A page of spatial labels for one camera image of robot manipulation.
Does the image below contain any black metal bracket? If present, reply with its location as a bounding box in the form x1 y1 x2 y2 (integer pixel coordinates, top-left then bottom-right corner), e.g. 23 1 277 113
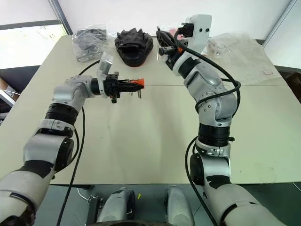
86 195 104 226

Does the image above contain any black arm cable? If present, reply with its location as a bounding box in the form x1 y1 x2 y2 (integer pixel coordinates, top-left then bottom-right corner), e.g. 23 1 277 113
174 22 242 226
55 60 102 226

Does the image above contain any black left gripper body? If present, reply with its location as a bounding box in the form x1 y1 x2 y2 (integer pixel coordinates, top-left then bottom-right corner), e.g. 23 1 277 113
105 72 122 105

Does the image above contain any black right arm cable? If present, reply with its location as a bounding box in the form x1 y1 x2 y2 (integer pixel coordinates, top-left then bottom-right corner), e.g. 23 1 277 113
174 22 242 226

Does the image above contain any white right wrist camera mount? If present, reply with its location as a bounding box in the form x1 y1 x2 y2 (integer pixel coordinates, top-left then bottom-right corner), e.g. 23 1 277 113
185 14 213 54

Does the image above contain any plastic bag of black parts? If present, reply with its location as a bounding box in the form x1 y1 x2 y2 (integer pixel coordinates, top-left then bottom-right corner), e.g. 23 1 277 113
72 23 111 63

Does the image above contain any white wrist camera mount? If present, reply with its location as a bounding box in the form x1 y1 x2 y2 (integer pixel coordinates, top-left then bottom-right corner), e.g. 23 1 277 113
185 14 213 54
97 52 115 97

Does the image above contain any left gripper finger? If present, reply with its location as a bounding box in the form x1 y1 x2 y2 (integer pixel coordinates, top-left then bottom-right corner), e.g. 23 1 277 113
119 80 144 87
119 86 144 93

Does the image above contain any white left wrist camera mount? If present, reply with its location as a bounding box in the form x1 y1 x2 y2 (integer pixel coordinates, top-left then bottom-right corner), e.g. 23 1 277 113
97 52 115 97

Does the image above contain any thin white cable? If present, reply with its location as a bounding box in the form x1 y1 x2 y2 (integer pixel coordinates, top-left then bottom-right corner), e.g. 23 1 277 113
77 187 91 203

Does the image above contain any silver rounded robot leg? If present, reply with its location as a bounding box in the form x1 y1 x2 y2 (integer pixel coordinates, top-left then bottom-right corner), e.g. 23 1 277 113
96 187 136 224
164 185 196 226

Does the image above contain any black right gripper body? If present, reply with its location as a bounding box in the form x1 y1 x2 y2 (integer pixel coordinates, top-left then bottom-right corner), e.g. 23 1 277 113
159 40 189 70

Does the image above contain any clear empty plastic bag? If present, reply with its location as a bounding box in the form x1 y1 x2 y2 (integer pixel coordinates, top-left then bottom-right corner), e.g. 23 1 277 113
206 32 256 61

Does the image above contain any dark cabinet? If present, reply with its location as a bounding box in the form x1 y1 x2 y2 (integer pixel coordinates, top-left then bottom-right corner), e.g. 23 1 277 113
0 65 40 123

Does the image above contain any black rubber sandal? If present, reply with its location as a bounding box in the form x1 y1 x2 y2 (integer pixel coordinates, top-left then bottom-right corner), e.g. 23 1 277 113
114 27 154 68

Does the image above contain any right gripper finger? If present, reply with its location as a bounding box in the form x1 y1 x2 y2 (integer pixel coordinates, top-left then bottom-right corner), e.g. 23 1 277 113
157 27 176 45
156 29 174 48

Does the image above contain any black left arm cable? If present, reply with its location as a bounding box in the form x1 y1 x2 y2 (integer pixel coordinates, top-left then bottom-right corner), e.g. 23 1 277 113
55 60 102 226

